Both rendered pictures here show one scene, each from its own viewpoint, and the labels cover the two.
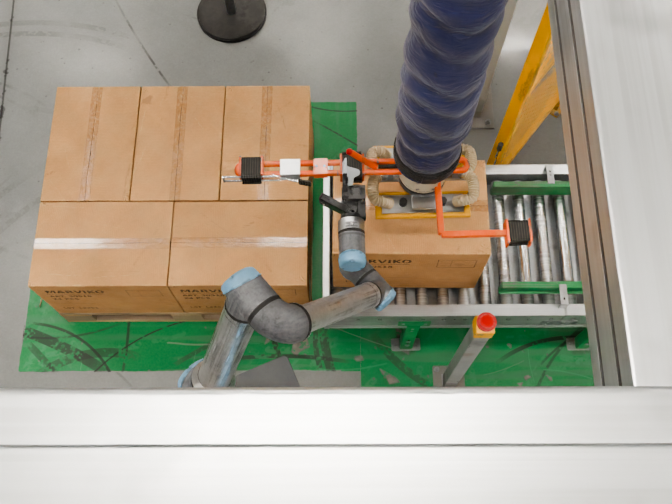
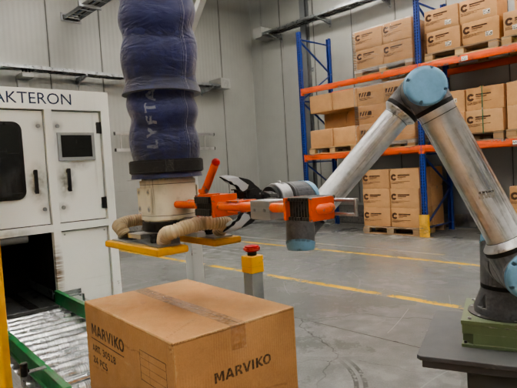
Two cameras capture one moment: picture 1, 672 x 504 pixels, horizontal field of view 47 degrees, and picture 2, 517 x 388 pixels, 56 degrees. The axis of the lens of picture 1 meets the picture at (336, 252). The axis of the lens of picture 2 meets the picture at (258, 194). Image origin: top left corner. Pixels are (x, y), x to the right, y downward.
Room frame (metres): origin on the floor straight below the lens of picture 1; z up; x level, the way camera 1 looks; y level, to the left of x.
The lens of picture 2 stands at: (2.02, 1.02, 1.35)
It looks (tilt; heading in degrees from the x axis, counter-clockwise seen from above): 3 degrees down; 229
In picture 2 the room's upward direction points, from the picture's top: 3 degrees counter-clockwise
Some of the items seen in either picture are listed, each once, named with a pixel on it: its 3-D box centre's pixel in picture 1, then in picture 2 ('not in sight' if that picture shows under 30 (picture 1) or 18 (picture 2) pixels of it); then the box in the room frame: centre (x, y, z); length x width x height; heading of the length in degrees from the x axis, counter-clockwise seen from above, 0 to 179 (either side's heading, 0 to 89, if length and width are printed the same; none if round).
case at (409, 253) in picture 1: (406, 225); (185, 366); (1.24, -0.29, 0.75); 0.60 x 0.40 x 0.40; 89
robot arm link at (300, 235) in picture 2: (354, 265); (300, 231); (0.92, -0.06, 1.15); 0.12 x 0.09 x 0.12; 39
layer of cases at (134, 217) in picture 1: (184, 199); not in sight; (1.56, 0.72, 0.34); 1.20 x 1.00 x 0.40; 89
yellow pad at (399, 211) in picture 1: (422, 203); (196, 232); (1.15, -0.31, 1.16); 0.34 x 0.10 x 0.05; 90
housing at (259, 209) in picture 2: (290, 169); (268, 209); (1.24, 0.15, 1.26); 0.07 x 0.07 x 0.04; 0
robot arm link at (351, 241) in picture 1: (352, 250); (297, 196); (0.94, -0.05, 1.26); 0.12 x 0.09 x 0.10; 0
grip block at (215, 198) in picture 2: (352, 167); (216, 205); (1.25, -0.06, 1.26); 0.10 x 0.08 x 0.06; 0
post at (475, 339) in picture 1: (464, 356); (259, 372); (0.75, -0.53, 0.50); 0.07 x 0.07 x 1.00; 89
